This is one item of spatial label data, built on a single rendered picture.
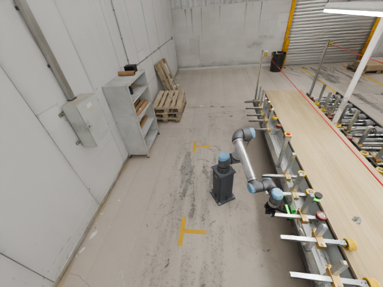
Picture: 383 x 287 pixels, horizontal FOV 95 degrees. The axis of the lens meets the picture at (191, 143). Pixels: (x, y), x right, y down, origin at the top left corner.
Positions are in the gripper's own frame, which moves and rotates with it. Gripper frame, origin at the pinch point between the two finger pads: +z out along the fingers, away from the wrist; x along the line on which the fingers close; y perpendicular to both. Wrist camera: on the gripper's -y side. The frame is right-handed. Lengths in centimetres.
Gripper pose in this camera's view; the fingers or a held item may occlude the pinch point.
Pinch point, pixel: (270, 216)
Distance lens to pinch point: 196.2
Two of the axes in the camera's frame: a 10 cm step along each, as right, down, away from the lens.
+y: -9.9, -0.5, 1.4
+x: -1.4, 6.2, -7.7
